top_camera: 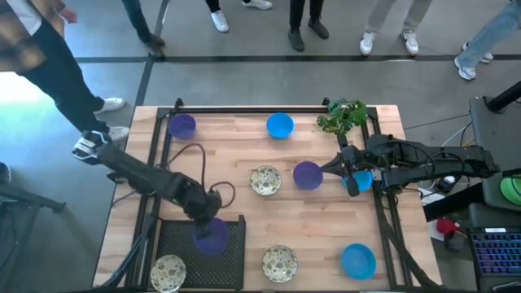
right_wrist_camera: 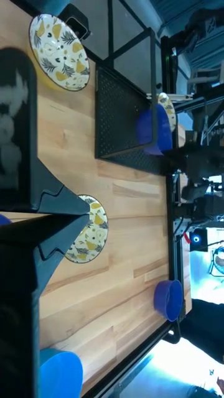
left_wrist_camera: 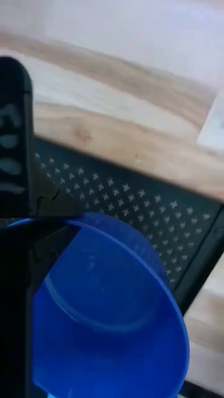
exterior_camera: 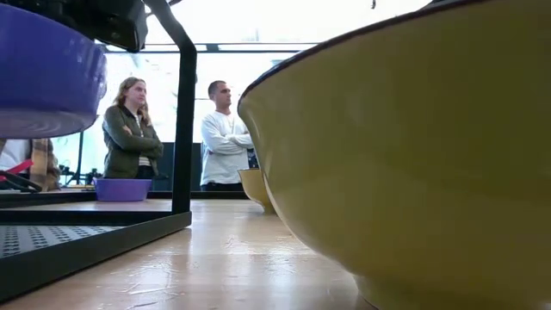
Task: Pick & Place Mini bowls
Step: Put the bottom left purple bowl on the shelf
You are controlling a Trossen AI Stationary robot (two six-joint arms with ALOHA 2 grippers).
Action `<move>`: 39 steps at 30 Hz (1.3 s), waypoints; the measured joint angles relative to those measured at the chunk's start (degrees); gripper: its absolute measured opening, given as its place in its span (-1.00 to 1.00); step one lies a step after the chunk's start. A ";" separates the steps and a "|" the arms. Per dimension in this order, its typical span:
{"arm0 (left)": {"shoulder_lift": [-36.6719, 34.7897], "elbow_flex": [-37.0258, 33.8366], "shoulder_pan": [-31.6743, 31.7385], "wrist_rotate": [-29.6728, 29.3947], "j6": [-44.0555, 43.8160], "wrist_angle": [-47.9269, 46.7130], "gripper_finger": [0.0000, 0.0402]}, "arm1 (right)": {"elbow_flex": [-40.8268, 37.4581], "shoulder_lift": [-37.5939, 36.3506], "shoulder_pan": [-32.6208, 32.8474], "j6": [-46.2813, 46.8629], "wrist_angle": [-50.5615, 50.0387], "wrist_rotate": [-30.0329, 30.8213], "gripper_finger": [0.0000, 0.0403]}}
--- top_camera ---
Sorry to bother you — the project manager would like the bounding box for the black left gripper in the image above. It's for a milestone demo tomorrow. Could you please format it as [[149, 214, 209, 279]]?
[[178, 186, 224, 241]]

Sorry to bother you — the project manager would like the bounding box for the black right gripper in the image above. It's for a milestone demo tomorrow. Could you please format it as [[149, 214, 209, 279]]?
[[321, 134, 370, 199]]

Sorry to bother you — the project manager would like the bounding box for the purple plastic bowl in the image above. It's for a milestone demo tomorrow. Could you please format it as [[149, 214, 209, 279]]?
[[292, 160, 325, 191], [192, 217, 230, 257], [168, 113, 197, 141]]

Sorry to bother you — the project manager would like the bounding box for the blue plastic bowl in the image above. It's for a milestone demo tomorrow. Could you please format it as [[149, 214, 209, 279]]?
[[340, 169, 374, 193], [340, 243, 378, 281], [265, 112, 296, 140]]

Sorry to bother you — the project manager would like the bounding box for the yellow leaf-patterned ceramic bowl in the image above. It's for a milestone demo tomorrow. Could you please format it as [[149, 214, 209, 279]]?
[[261, 244, 299, 284], [249, 164, 282, 197], [150, 254, 187, 293]]

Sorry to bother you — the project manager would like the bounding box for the green potted plant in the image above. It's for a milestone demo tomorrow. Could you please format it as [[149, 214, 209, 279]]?
[[316, 97, 370, 138]]

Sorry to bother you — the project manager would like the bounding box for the red object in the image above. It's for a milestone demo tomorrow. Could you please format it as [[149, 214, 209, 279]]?
[[436, 218, 460, 236]]

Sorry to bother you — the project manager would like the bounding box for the person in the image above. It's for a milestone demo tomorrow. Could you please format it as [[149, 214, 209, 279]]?
[[120, 0, 167, 58], [287, 0, 330, 53], [0, 0, 131, 142], [204, 0, 274, 33], [358, 0, 433, 57], [453, 0, 521, 81]]

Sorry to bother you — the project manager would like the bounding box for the green round object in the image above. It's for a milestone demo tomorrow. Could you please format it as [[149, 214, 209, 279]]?
[[499, 175, 521, 207]]

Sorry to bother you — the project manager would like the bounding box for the black pole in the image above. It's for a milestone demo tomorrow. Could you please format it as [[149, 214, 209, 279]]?
[[486, 80, 521, 114]]

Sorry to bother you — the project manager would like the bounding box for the black perforated tray with handle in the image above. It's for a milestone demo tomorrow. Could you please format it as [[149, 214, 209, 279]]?
[[155, 214, 247, 291]]

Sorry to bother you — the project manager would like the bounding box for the black cable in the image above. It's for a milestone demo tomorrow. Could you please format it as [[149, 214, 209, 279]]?
[[208, 181, 237, 209], [167, 142, 208, 192]]

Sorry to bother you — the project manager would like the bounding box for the black aluminium table frame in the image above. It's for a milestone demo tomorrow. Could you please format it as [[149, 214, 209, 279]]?
[[95, 97, 444, 293]]

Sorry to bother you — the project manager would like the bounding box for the white cable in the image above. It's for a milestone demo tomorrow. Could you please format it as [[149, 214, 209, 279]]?
[[441, 124, 471, 148]]

